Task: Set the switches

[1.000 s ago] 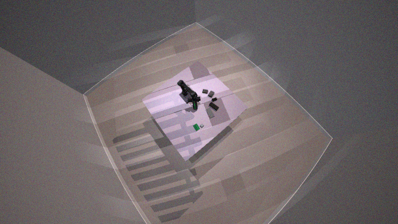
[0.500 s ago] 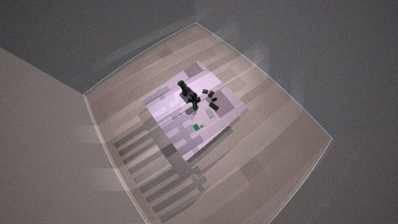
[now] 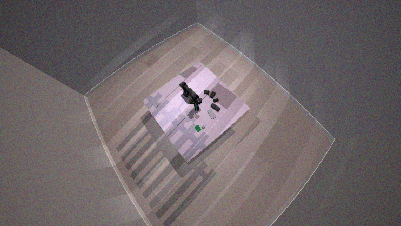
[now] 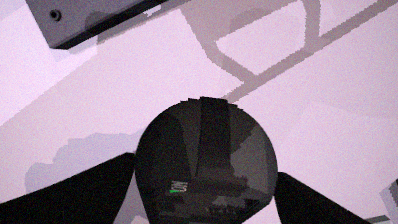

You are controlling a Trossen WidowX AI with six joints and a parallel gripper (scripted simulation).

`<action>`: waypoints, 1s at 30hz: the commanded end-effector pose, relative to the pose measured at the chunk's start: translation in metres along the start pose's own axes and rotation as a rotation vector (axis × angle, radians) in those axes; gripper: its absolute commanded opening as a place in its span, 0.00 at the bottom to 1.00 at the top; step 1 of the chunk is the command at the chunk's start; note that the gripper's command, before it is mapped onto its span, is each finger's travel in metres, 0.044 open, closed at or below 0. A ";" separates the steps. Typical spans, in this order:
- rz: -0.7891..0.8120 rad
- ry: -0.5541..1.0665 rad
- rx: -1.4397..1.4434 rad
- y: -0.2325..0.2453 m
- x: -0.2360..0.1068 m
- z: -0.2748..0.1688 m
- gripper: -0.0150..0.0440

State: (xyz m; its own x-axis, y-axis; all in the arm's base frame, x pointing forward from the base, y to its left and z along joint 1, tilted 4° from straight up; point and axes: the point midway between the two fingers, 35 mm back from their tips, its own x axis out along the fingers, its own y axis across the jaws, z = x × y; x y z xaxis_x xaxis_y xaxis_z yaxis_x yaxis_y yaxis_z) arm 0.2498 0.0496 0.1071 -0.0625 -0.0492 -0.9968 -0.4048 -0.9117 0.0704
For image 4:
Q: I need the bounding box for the dark grey switch panel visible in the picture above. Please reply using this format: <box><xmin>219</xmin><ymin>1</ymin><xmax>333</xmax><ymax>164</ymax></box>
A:
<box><xmin>135</xmin><ymin>96</ymin><xmax>278</xmax><ymax>224</ymax></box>

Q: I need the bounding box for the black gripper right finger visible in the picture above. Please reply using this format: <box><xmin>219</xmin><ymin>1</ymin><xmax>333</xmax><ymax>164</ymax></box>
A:
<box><xmin>274</xmin><ymin>172</ymin><xmax>371</xmax><ymax>224</ymax></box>

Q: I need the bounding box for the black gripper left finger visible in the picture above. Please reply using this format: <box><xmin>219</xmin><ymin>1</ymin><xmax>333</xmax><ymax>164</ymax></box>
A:
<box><xmin>0</xmin><ymin>153</ymin><xmax>135</xmax><ymax>224</ymax></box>

